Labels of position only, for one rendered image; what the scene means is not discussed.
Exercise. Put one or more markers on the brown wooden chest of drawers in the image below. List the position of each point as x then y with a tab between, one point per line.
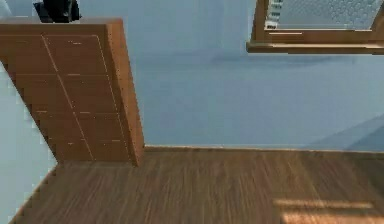
83	93

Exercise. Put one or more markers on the wooden framed window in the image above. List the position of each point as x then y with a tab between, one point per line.
316	36

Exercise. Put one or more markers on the black object on chest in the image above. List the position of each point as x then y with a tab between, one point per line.
58	10

